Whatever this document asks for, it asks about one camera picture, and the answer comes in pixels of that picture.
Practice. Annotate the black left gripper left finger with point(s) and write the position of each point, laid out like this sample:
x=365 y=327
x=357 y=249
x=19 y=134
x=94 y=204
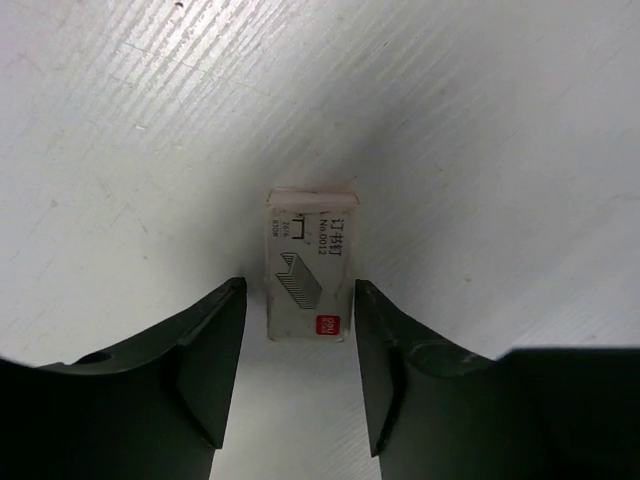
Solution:
x=153 y=406

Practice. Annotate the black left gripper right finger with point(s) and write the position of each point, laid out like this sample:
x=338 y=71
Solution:
x=435 y=410

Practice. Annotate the small white eraser box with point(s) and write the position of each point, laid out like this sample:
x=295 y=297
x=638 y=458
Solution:
x=309 y=274

